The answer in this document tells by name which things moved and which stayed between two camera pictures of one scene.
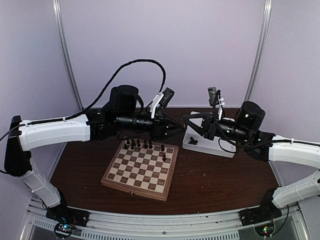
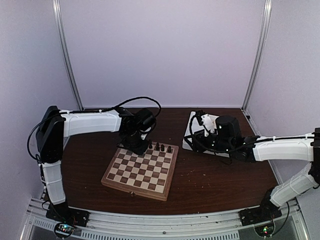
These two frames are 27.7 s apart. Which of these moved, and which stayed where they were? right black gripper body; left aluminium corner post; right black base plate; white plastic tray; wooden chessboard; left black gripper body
Moved: left black gripper body; right black gripper body
Stayed: right black base plate; wooden chessboard; left aluminium corner post; white plastic tray
